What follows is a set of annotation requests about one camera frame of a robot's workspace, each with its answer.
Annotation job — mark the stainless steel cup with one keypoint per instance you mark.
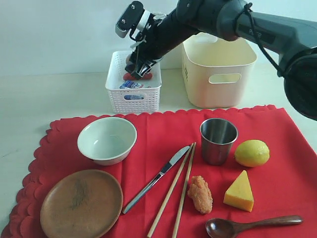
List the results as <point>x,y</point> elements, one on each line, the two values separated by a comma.
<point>217,138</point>

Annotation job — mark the brown wooden plate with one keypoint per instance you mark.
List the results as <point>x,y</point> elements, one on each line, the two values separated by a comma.
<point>85,204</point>

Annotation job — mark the yellow cheese wedge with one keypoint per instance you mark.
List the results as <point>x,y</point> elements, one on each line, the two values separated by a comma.
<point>239,194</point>

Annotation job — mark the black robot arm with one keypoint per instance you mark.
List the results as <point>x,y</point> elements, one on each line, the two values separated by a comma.
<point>294,40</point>

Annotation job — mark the white perforated plastic basket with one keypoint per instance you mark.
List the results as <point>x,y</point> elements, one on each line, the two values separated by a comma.
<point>116,71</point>

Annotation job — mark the fried chicken piece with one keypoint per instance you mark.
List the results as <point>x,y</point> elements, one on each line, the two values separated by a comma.
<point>200,194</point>

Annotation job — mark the wooden chopstick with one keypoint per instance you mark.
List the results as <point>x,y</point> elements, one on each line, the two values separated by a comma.
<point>168,195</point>
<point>181,203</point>

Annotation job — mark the silver table knife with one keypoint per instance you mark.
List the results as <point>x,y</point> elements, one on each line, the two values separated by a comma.
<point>174,159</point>

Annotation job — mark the pale green ceramic bowl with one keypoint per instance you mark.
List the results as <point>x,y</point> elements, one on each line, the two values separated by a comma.
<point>107,141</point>

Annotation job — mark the cream plastic bin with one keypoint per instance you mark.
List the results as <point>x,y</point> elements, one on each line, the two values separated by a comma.
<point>215,71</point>

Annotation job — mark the dark wooden spoon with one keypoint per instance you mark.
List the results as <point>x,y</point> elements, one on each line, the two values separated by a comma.
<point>222,228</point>

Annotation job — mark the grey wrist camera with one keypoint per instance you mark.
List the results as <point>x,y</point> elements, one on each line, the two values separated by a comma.
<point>135,17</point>

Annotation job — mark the yellow lemon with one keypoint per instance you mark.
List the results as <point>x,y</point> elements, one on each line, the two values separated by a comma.
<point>252,153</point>

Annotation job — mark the blue white milk carton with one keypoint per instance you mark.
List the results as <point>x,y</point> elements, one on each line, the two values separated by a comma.
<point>128,84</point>

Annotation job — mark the red sausage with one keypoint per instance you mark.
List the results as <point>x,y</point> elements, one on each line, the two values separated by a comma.
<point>146,76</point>

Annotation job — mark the right wooden chopstick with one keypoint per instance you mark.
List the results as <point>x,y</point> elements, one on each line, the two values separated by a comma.
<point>181,203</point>

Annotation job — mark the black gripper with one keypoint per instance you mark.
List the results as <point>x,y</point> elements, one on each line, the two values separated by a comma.
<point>161,38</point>

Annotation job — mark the left wooden chopstick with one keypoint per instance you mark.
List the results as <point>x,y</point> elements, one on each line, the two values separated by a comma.
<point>168,195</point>

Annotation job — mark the red scalloped cloth mat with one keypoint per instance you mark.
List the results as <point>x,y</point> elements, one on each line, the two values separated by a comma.
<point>285,185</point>

